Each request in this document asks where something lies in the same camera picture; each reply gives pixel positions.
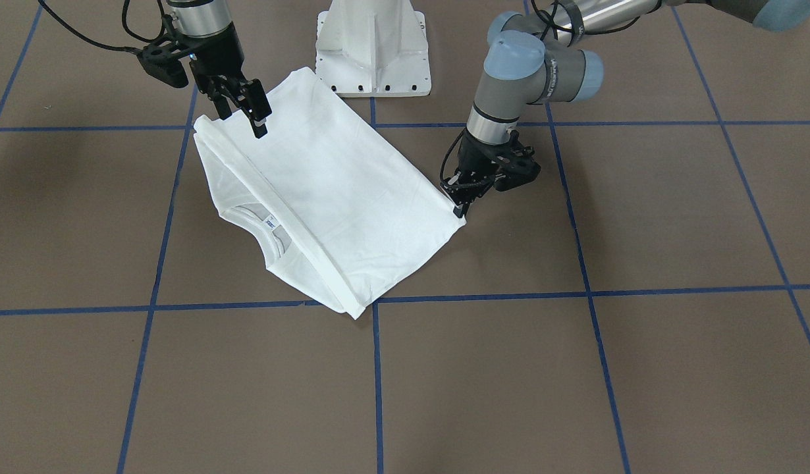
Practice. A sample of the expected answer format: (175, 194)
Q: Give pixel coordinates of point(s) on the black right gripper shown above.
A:
(215, 56)

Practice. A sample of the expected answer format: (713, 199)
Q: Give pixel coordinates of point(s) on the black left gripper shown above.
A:
(471, 157)

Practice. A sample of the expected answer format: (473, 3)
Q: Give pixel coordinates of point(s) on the white long-sleeve printed T-shirt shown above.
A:
(339, 213)

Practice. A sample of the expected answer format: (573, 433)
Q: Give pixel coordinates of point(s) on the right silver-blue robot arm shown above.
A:
(206, 31)

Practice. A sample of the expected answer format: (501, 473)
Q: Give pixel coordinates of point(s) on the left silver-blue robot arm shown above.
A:
(532, 59)

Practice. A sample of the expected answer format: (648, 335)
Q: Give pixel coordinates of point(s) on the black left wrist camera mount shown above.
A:
(516, 164)

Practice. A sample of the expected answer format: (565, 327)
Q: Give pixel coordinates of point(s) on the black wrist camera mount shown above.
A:
(161, 59)
(516, 164)

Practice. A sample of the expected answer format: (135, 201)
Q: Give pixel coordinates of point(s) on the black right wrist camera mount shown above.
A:
(161, 59)

